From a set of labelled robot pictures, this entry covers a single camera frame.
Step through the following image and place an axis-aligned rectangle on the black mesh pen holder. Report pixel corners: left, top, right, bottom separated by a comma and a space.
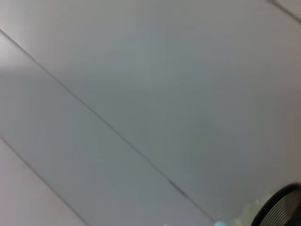
251, 182, 301, 226

